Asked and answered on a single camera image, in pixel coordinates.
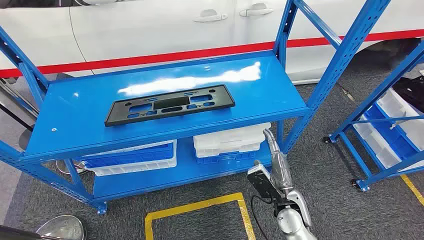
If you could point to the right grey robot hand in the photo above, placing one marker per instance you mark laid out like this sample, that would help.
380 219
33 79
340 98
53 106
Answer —
281 172

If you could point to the black plastic panel part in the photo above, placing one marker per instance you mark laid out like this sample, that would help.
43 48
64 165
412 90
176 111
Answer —
170 104

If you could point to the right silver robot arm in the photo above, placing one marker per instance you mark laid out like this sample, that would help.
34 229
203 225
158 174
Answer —
291 222

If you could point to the blue metal shelf rack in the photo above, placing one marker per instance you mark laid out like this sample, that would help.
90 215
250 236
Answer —
82 109

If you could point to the blue plastic crate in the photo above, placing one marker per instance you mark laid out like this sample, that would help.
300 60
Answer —
225 159
391 136
132 155

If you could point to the blue wheeled metal rack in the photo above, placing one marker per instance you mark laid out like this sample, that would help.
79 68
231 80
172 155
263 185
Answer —
381 92

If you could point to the white latticed plastic crate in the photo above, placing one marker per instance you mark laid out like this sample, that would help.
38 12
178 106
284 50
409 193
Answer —
132 170

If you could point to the black bulky object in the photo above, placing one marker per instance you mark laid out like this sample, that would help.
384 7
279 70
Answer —
410 92

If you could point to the red barrier belt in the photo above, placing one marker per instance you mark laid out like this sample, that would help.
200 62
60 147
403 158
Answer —
165 57

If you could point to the white car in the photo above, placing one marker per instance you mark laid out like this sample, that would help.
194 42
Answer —
149 33

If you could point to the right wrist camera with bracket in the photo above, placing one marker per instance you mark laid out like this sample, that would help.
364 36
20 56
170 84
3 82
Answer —
258 170

